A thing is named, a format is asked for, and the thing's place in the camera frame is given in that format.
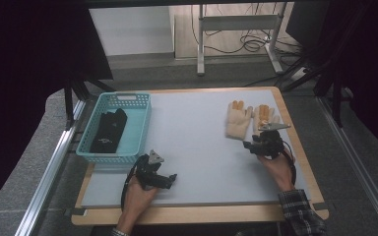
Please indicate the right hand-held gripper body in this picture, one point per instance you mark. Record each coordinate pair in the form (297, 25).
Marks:
(269, 144)

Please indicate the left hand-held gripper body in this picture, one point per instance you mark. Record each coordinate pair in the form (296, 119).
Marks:
(147, 170)

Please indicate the cream glove orange fingertips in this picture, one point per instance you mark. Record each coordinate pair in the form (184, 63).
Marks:
(238, 124)

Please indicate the cream glove with orange patch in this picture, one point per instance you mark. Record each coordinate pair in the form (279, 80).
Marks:
(264, 114)

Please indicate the turquoise plastic basket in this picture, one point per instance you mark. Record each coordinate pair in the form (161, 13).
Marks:
(134, 131)

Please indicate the black glove with silver mark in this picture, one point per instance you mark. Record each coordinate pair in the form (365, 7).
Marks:
(111, 131)

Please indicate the person's right hand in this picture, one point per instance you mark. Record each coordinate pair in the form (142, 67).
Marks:
(280, 170)

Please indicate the person's left hand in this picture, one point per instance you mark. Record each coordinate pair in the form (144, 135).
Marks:
(136, 203)

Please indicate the grey foam mat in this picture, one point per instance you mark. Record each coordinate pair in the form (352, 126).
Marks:
(197, 147)

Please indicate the white power strip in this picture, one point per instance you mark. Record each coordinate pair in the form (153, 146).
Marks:
(299, 73)

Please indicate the grey tape piece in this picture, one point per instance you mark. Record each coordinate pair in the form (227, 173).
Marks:
(78, 211)
(321, 206)

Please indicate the black metal stand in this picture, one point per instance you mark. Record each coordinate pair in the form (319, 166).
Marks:
(328, 75)
(75, 95)

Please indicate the dark curtain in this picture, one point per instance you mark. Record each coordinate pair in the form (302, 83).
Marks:
(26, 49)
(374, 65)

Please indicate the white panel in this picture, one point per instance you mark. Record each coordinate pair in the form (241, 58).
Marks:
(131, 31)

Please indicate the aluminium rail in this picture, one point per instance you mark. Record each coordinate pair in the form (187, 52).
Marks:
(357, 157)
(49, 170)

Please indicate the white metal desk frame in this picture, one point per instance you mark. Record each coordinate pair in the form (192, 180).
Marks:
(239, 23)

